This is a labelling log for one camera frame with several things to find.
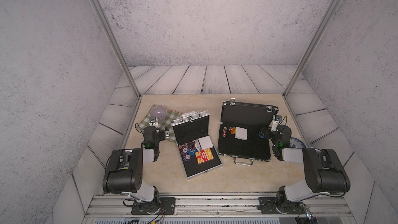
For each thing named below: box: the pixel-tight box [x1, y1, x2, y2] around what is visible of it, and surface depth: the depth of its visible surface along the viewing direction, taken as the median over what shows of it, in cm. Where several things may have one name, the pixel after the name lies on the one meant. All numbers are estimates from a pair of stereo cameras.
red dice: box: [222, 126, 227, 138], surface depth 100 cm
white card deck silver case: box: [197, 135, 214, 150], surface depth 93 cm
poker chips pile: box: [178, 144, 197, 162], surface depth 91 cm
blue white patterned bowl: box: [289, 136, 307, 149], surface depth 93 cm
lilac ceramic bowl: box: [149, 105, 168, 122], surface depth 108 cm
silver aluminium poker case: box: [170, 110, 223, 180], surface depth 88 cm
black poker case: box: [217, 98, 279, 167], surface depth 92 cm
